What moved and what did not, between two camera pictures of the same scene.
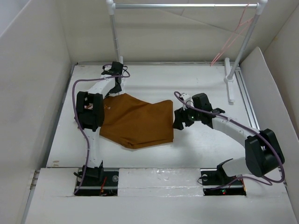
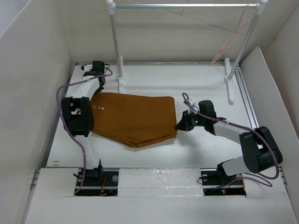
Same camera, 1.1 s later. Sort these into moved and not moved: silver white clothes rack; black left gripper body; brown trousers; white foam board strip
Moved: black left gripper body
Not moved: silver white clothes rack; white foam board strip; brown trousers
